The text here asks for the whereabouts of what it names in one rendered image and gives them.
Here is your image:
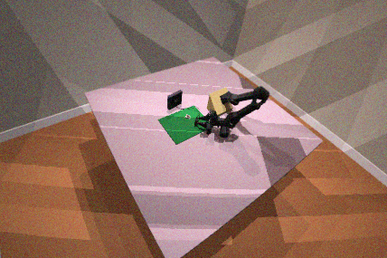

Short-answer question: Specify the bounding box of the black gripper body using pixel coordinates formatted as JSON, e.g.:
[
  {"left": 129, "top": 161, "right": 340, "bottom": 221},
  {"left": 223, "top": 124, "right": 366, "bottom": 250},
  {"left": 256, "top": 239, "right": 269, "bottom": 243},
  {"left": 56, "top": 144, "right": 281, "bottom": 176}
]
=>
[{"left": 206, "top": 110, "right": 221, "bottom": 135}]

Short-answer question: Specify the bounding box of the green circuit board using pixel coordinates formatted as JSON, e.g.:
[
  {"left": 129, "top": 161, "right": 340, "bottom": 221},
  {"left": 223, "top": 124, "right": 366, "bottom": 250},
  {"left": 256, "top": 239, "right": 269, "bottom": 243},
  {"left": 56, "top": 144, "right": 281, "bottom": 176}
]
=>
[{"left": 158, "top": 106, "right": 206, "bottom": 145}]

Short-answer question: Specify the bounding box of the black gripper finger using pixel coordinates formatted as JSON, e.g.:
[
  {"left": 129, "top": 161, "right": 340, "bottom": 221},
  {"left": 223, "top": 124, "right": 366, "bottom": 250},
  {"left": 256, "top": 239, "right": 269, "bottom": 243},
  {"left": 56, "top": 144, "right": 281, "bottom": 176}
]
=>
[
  {"left": 198, "top": 113, "right": 209, "bottom": 121},
  {"left": 197, "top": 121, "right": 207, "bottom": 129}
]

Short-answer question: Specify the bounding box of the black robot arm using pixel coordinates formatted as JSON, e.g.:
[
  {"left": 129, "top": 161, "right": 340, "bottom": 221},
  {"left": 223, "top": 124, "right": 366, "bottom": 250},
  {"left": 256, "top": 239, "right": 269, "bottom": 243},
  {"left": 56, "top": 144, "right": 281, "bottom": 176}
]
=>
[{"left": 210, "top": 86, "right": 270, "bottom": 138}]

